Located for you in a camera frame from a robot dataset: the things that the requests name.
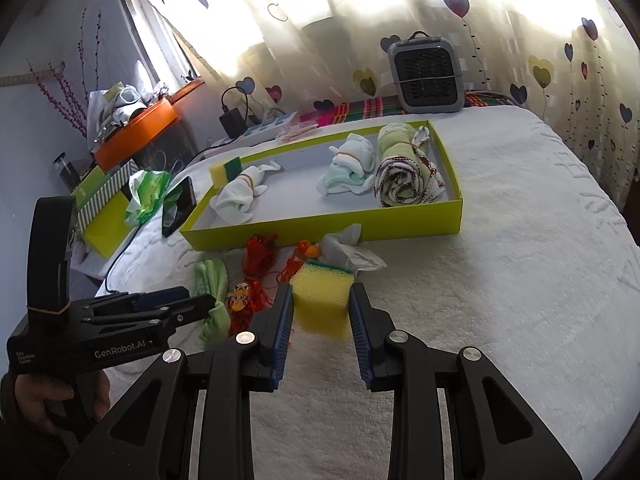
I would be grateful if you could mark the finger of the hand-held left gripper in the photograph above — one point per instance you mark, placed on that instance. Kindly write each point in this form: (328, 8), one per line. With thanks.
(175, 312)
(162, 296)

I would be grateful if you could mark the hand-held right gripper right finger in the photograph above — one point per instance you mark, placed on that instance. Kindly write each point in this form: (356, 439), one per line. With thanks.
(361, 340)

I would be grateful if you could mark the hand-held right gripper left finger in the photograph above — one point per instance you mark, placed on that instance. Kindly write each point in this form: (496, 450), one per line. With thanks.
(281, 340)

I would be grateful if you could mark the light green cloth bundle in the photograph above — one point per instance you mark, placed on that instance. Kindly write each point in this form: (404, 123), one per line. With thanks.
(212, 280)

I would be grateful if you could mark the yellow sponge with green pad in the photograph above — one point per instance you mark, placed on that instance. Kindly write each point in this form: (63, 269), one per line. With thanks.
(220, 172)
(320, 305)

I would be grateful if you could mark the red tassel mask ornament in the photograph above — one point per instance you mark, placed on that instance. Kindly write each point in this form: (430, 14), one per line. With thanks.
(260, 255)

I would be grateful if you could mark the small orange duck charm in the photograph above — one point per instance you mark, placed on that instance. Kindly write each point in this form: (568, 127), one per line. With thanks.
(312, 250)

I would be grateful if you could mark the white cloth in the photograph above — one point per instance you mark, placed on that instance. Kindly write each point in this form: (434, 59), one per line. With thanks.
(340, 240)

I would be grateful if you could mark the white towel bundle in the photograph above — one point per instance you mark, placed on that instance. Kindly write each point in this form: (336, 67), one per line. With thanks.
(235, 200)

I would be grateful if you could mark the lime green cardboard box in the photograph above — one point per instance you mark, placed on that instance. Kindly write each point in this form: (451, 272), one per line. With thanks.
(295, 190)

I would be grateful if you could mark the green towel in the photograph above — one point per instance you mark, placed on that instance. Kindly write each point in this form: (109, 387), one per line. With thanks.
(400, 180)

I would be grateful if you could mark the white and mint sock bundle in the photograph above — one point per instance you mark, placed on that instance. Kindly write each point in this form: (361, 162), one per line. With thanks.
(345, 170)

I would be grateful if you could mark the person's left hand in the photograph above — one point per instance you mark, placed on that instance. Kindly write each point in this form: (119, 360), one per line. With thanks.
(32, 400)

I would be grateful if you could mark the lime green striped box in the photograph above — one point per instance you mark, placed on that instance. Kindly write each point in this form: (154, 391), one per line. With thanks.
(107, 230)

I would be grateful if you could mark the black smartphone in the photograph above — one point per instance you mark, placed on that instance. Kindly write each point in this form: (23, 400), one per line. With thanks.
(175, 210)

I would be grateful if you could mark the green and white plastic bag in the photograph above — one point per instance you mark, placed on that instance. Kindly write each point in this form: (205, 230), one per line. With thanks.
(145, 195)

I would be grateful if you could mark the white terry bedspread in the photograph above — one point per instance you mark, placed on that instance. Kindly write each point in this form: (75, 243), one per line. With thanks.
(500, 285)

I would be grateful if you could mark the black jar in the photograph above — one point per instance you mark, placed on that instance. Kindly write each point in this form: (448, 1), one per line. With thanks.
(65, 172)

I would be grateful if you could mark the orange shelf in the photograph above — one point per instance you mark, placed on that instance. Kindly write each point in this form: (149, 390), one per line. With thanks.
(135, 135)

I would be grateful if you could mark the black charger adapter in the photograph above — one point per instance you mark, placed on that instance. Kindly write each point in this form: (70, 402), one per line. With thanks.
(232, 121)

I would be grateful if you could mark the pile of bags and bottles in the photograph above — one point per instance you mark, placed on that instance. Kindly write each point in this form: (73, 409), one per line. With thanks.
(117, 105)

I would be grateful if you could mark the white and blue power strip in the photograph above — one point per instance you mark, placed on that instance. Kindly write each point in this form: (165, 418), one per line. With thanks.
(270, 124)

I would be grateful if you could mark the pink hair clip packet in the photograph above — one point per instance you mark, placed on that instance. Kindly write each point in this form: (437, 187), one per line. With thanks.
(297, 132)

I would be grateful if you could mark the colourful striped blanket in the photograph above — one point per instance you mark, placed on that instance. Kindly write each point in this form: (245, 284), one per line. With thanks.
(365, 109)

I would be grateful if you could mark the small grey desk fan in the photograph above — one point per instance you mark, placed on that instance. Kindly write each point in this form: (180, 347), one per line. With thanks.
(425, 75)

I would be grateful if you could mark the heart print curtain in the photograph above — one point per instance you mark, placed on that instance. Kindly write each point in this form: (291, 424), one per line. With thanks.
(350, 10)

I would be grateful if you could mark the dark window frame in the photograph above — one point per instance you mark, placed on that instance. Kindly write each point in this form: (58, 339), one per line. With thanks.
(165, 45)

